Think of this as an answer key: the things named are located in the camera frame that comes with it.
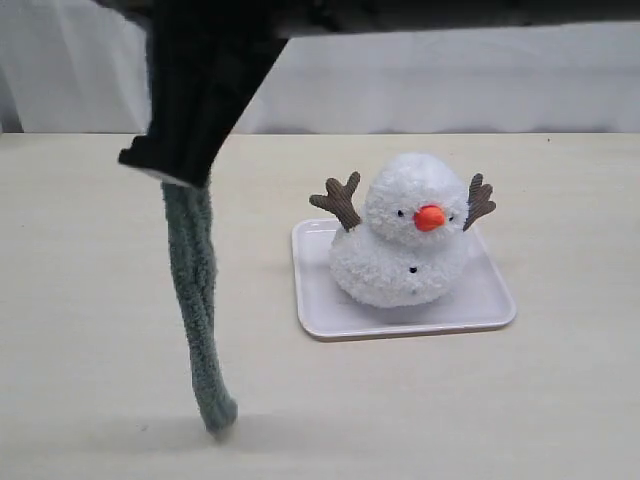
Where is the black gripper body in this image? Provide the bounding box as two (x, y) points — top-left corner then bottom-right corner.
(100, 1), (287, 140)

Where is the white curtain backdrop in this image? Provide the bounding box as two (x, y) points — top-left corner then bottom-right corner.
(1, 1), (639, 134)

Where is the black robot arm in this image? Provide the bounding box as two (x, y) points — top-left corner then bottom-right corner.
(103, 1), (639, 188)

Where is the green fuzzy scarf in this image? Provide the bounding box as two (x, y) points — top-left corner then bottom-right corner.
(161, 182), (238, 436)

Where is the white plush snowman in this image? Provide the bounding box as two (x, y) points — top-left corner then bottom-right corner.
(309, 152), (497, 308)

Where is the white square tray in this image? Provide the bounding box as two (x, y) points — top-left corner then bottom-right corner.
(290, 218), (517, 342)

